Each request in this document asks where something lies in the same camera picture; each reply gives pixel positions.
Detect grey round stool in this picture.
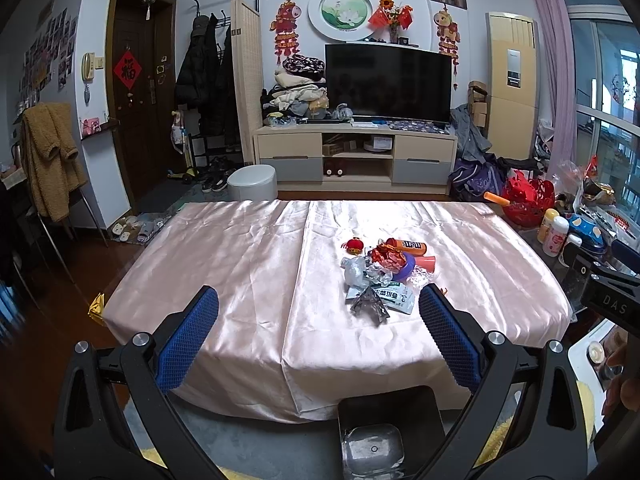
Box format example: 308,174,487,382
227,165,278,202

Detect beige folding screen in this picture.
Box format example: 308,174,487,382
231,0,264,165

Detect purple plastic bowl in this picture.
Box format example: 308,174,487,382
393,252,416,282

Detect person's right hand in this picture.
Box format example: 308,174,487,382
602,327,640,418

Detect round lotus wall picture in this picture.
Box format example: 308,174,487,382
307,0,378,42

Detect purple bag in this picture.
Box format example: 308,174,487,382
449,159,506,203

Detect yellow fleece blanket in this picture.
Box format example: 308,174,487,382
472,378,598,468

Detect beige standing air conditioner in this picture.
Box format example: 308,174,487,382
487,12,538,159

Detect red fish hanging ornament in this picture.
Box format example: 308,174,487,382
270,0,302,65

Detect orange m&m's tube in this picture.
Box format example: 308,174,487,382
385,238,427,257

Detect black flat television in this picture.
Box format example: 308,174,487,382
324,42,452,124

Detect small red lantern ornament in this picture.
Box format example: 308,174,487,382
342,237,364,256

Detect grey jacket on boxes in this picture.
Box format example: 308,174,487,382
450,104,492,164

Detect red orange foil wrapper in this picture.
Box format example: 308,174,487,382
368,244,407,274

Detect yellow capped bottle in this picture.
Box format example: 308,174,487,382
537,208,559,244

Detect black hanging coats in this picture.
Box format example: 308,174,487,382
174,14,240,153

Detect orange foam stick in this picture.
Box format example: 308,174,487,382
483,192,511,207

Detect red doll hanging ornament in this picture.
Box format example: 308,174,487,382
433,4,460,75

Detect pink curtain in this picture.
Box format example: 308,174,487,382
535,0,577,177

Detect sunflower and flags vase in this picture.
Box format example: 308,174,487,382
368,0,413,44

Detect black trash bin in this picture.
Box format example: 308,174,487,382
337,386,445,479

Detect pink satin tablecloth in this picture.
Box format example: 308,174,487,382
103,200,572,424

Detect dark wooden door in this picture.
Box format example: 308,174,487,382
105,0,179,209

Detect dark foil piece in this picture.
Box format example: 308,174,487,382
350,286,390,326

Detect beige grey tv cabinet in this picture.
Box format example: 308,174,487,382
252,124,458,196

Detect blue round tin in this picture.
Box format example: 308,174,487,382
568,214,606,257

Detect white pink lotion bottle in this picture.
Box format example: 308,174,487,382
542,216,570,258

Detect white green snack packet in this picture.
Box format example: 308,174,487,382
370,282,414,315

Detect brown fleece jacket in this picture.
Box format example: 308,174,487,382
21,102,88,222

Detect clear plastic zip bag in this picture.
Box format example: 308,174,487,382
406,266,438,292

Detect pile of folded clothes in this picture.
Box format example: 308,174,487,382
260,54,354,127

